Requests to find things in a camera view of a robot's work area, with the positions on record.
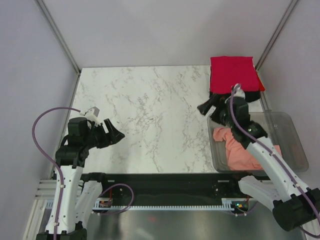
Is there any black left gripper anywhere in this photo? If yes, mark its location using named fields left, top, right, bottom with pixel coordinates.
left=83, top=118, right=125, bottom=149

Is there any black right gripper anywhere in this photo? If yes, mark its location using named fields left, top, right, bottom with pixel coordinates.
left=198, top=91, right=237, bottom=129

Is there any crimson red t shirt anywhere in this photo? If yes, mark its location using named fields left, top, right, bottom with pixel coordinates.
left=210, top=56, right=259, bottom=94

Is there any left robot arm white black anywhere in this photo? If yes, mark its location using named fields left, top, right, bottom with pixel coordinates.
left=36, top=117, right=125, bottom=240

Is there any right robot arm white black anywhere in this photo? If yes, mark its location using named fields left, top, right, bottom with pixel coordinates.
left=210, top=96, right=320, bottom=232

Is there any folded black t shirt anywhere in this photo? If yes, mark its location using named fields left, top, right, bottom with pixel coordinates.
left=209, top=67, right=261, bottom=103

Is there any folded red t shirt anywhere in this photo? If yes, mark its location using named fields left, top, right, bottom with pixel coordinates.
left=257, top=75, right=266, bottom=92

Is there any peach pink t shirt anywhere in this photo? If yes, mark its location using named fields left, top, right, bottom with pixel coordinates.
left=212, top=126, right=283, bottom=171

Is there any clear plastic bin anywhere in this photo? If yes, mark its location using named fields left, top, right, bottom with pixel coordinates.
left=207, top=112, right=309, bottom=174

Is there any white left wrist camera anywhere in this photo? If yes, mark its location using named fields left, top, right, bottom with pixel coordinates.
left=83, top=106, right=101, bottom=126

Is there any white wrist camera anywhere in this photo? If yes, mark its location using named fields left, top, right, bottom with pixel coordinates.
left=224, top=83, right=246, bottom=103
left=83, top=106, right=101, bottom=126

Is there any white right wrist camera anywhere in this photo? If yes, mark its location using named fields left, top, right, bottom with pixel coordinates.
left=224, top=83, right=246, bottom=103

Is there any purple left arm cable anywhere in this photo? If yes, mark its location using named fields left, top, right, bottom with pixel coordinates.
left=31, top=106, right=135, bottom=240

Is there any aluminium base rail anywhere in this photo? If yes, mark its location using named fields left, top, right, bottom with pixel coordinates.
left=33, top=178, right=308, bottom=202

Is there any white slotted cable duct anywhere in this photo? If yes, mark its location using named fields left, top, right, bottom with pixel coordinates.
left=92, top=200, right=234, bottom=211

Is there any right aluminium frame post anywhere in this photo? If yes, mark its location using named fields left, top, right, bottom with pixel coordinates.
left=255, top=0, right=300, bottom=71

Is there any aluminium frame post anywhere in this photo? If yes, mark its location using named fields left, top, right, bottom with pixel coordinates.
left=34, top=0, right=82, bottom=76
left=255, top=0, right=300, bottom=71

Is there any left aluminium frame post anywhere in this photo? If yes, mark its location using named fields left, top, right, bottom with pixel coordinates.
left=34, top=0, right=82, bottom=76

